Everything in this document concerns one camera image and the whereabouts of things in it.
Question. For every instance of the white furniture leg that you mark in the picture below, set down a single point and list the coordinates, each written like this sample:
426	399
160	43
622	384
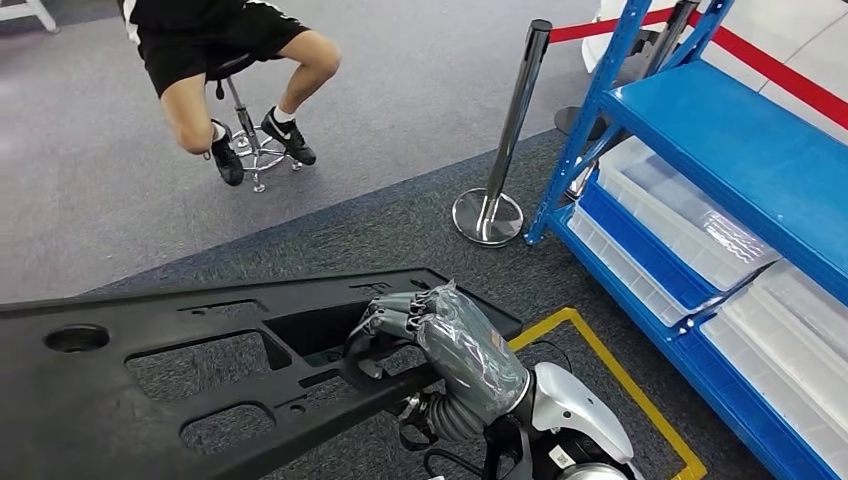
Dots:
33	10

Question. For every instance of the black chrome stool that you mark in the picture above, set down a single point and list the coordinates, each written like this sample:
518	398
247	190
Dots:
255	149

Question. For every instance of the blue metal shelf rack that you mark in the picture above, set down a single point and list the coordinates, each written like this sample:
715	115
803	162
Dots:
729	132

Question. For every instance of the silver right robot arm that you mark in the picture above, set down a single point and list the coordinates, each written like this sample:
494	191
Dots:
576	411

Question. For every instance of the blue plastic bin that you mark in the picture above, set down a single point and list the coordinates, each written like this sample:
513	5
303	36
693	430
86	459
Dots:
636	238

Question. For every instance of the yellow floor tape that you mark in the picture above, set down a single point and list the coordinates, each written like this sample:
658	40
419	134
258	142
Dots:
596	344

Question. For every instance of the chrome stanchion post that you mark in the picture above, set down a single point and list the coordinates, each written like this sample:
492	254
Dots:
510	132
669	40

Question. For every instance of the black plastic plate bracket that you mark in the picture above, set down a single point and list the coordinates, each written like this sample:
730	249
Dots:
99	397

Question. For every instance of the red barrier belt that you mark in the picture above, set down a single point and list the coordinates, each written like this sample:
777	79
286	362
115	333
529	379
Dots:
596	28
768	69

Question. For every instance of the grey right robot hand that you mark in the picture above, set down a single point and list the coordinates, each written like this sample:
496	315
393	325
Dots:
464	358

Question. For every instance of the white car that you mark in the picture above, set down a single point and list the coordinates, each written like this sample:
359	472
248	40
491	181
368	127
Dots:
782	26

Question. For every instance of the person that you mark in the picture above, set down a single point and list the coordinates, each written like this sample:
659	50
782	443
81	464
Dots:
199	46

